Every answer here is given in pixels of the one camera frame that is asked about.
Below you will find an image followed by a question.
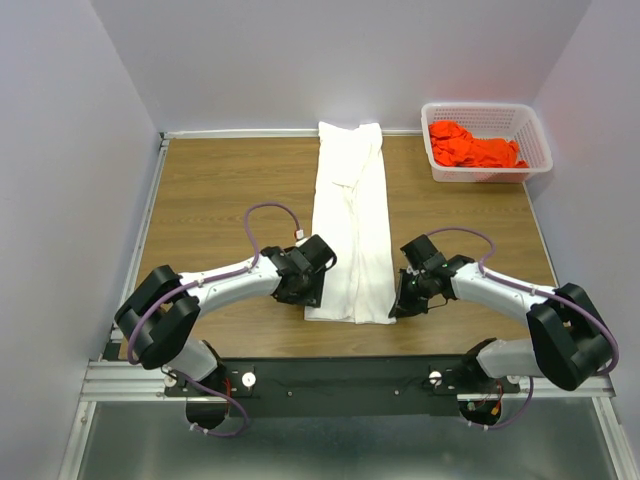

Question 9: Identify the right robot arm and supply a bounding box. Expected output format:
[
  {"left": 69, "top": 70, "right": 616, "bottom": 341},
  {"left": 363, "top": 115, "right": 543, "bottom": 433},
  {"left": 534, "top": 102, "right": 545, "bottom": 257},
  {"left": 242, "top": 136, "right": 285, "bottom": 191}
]
[{"left": 389, "top": 235, "right": 620, "bottom": 392}]

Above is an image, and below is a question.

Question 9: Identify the orange t shirt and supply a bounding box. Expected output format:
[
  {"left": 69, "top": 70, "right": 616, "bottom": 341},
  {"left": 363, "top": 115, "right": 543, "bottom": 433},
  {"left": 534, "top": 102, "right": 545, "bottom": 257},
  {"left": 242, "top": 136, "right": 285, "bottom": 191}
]
[{"left": 428, "top": 120, "right": 529, "bottom": 169}]

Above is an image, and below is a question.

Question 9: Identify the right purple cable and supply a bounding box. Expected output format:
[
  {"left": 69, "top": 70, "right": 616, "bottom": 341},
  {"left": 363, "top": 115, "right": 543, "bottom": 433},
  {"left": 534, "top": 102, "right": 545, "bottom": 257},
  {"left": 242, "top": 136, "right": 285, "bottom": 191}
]
[{"left": 424, "top": 227, "right": 621, "bottom": 431}]

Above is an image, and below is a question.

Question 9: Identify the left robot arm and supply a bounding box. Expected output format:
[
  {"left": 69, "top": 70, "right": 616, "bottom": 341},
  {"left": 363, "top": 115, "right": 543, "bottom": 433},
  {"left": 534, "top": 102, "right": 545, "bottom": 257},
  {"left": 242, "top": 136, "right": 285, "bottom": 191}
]
[{"left": 114, "top": 235, "right": 337, "bottom": 395}]

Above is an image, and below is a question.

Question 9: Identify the purple cable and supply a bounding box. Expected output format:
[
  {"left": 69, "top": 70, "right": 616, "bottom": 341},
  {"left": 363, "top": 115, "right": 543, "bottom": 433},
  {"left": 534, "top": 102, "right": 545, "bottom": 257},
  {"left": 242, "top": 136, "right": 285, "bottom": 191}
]
[
  {"left": 424, "top": 227, "right": 621, "bottom": 431},
  {"left": 125, "top": 202, "right": 306, "bottom": 439}
]

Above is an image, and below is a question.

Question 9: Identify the white plastic basket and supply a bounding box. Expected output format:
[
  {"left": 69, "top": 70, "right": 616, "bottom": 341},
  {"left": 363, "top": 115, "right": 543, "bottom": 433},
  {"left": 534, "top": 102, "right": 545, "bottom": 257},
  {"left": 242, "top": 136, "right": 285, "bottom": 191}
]
[{"left": 421, "top": 102, "right": 553, "bottom": 183}]

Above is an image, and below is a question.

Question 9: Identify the white t shirt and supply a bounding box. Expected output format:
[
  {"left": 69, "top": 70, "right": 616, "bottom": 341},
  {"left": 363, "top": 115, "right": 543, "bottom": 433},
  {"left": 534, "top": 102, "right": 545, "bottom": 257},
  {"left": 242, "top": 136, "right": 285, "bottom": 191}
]
[{"left": 304, "top": 122, "right": 396, "bottom": 325}]

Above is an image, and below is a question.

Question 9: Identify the aluminium frame rail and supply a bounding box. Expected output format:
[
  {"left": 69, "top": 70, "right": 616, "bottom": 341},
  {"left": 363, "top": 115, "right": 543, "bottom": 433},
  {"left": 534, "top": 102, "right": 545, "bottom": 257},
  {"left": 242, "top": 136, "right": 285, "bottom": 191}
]
[{"left": 61, "top": 125, "right": 620, "bottom": 479}]

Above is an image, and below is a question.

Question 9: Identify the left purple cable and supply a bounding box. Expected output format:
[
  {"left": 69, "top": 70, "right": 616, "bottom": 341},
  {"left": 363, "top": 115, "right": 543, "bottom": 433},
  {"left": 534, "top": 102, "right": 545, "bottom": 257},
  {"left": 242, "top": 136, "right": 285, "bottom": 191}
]
[{"left": 125, "top": 202, "right": 306, "bottom": 439}]

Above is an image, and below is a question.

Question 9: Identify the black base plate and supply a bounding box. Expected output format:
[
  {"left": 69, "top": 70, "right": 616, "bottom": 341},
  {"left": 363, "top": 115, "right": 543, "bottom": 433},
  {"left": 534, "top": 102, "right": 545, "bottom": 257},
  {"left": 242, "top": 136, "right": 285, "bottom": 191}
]
[{"left": 164, "top": 355, "right": 520, "bottom": 426}]

